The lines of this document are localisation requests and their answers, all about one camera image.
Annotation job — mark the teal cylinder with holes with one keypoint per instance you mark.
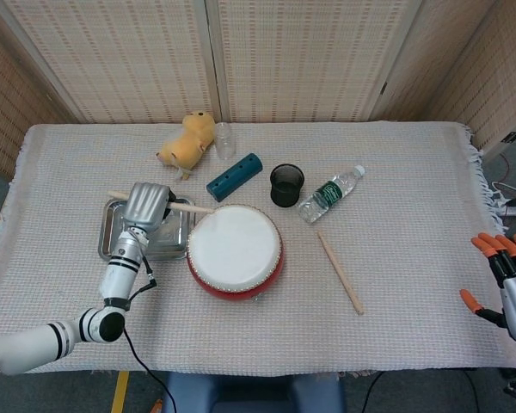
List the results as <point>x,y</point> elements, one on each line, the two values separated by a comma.
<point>234,176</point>

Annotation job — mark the white woven tablecloth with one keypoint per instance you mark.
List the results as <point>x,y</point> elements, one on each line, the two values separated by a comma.
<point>391,266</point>

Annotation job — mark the yellow plush toy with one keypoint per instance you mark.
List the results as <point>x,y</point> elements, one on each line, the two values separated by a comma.
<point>187,144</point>

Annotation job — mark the white power strip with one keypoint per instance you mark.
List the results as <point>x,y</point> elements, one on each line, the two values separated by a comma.
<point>514,209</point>

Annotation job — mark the clear plastic cup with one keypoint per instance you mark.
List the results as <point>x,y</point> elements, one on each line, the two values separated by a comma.
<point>224,142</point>

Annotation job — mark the rectangular metal tray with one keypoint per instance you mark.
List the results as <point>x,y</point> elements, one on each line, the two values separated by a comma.
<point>172,236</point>

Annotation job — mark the woven folding screen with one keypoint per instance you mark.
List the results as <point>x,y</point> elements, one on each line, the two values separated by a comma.
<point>305,60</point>

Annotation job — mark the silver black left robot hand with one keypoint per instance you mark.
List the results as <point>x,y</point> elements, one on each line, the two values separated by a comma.
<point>144,206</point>

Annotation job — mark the clear water bottle green label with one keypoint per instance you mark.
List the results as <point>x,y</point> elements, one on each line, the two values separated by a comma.
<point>327,195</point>

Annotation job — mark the red drum white skin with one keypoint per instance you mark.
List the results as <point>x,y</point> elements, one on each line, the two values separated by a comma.
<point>234,249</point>

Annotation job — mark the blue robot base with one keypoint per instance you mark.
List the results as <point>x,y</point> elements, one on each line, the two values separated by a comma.
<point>253,393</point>

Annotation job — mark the wooden drumstick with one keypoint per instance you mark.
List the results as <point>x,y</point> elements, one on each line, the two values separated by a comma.
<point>339,271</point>
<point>191,208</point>

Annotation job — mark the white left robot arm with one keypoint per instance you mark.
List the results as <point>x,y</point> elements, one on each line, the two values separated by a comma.
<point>120,271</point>

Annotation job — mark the black mesh pen holder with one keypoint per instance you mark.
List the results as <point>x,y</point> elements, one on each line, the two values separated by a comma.
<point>287,191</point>

